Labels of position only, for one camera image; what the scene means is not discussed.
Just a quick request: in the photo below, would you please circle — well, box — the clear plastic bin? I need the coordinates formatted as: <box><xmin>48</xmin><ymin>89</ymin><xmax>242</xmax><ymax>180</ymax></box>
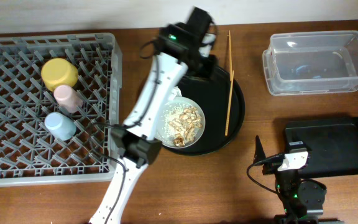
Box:
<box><xmin>262</xmin><ymin>30</ymin><xmax>358</xmax><ymax>96</ymax></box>

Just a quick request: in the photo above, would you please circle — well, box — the black rectangular tray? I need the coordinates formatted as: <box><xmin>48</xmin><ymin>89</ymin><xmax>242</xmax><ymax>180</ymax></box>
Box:
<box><xmin>283</xmin><ymin>117</ymin><xmax>358</xmax><ymax>179</ymax></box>

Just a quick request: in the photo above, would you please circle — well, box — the yellow plastic bowl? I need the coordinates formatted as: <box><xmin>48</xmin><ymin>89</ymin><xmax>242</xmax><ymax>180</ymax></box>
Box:
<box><xmin>41</xmin><ymin>58</ymin><xmax>78</xmax><ymax>91</ymax></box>

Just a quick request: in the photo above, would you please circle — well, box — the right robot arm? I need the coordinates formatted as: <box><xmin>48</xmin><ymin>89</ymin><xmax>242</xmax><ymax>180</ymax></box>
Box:
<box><xmin>246</xmin><ymin>136</ymin><xmax>342</xmax><ymax>224</ymax></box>

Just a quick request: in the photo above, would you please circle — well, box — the light blue plastic cup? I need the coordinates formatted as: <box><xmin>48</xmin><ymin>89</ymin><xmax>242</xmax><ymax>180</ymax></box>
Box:
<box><xmin>44</xmin><ymin>112</ymin><xmax>76</xmax><ymax>141</ymax></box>

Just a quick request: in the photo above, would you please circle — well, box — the grey dishwasher rack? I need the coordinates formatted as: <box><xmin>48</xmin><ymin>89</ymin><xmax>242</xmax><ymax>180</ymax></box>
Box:
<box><xmin>0</xmin><ymin>33</ymin><xmax>122</xmax><ymax>187</ymax></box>

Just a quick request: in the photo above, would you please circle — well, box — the peanut shells and rice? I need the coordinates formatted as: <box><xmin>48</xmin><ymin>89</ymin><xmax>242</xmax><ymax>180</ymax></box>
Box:
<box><xmin>164</xmin><ymin>105</ymin><xmax>203</xmax><ymax>147</ymax></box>

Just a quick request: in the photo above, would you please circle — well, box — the grey plate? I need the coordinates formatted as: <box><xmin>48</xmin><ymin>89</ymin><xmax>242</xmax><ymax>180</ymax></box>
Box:
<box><xmin>156</xmin><ymin>96</ymin><xmax>206</xmax><ymax>149</ymax></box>

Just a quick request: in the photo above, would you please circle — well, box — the pink plastic cup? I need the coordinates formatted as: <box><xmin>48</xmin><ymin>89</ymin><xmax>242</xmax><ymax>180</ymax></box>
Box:
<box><xmin>53</xmin><ymin>85</ymin><xmax>83</xmax><ymax>113</ymax></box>

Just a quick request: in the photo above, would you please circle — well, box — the crumpled white napkin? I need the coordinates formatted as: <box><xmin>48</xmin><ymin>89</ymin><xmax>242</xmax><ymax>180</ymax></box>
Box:
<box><xmin>170</xmin><ymin>86</ymin><xmax>182</xmax><ymax>98</ymax></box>

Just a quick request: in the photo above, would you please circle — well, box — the round black tray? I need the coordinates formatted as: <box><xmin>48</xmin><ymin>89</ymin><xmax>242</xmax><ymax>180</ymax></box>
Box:
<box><xmin>165</xmin><ymin>63</ymin><xmax>246</xmax><ymax>156</ymax></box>

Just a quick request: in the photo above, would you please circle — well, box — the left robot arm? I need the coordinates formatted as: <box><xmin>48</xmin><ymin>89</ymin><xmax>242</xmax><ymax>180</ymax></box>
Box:
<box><xmin>89</xmin><ymin>7</ymin><xmax>218</xmax><ymax>224</ymax></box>

